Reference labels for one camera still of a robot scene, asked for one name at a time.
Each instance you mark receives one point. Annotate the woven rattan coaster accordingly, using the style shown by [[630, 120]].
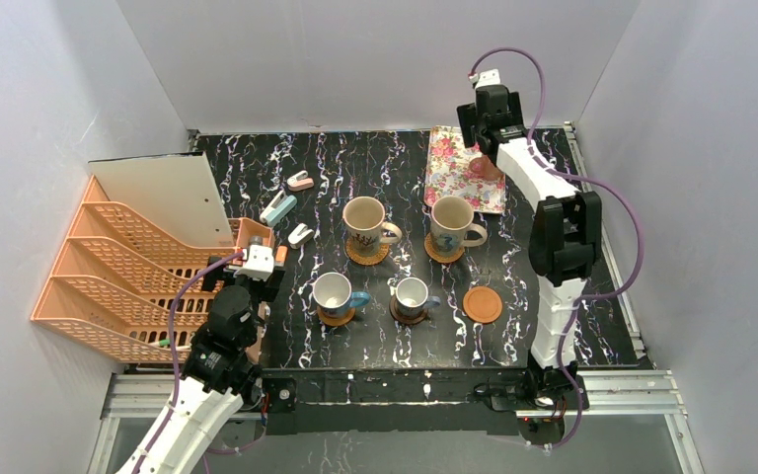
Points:
[[371, 260], [435, 255]]

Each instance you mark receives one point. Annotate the orange capped glue stick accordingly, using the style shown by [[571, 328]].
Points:
[[280, 256]]

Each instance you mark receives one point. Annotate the blue mug white inside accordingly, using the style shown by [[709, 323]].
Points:
[[334, 294]]

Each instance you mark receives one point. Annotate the pink mini stapler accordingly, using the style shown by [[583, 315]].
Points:
[[300, 181]]

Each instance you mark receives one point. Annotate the white folder board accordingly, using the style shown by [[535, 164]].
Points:
[[177, 192]]

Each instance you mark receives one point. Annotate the blue white stapler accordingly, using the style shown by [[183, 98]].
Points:
[[277, 208]]

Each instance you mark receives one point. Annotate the floral tray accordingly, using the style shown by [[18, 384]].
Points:
[[452, 169]]

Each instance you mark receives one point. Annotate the small grey heart mug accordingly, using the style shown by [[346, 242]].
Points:
[[413, 295]]

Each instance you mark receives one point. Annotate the orange mesh file rack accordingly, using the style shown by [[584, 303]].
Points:
[[113, 281]]

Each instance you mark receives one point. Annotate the tall beige mug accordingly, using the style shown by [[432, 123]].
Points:
[[452, 227]]

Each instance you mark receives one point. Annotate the dark walnut wooden coaster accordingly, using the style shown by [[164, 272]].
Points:
[[400, 317]]

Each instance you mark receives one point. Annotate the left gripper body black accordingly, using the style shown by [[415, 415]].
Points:
[[242, 279]]

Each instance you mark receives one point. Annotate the light wooden coaster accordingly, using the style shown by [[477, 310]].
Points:
[[333, 320], [482, 304]]

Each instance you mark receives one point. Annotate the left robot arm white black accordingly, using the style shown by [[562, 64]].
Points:
[[214, 380]]

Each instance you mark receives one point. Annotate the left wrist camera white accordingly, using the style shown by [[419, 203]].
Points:
[[258, 263]]

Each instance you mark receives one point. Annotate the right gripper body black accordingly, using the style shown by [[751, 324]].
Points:
[[472, 130]]

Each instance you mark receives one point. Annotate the pink floral mug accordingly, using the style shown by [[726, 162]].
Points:
[[484, 168]]

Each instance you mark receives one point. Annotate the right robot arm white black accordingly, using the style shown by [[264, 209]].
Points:
[[564, 242]]

